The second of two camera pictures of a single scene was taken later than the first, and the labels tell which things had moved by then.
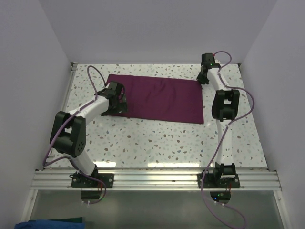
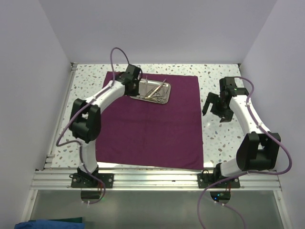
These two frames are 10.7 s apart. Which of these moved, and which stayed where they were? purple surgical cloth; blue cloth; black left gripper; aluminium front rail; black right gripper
Moved: purple surgical cloth; black right gripper; black left gripper
Stayed: aluminium front rail; blue cloth
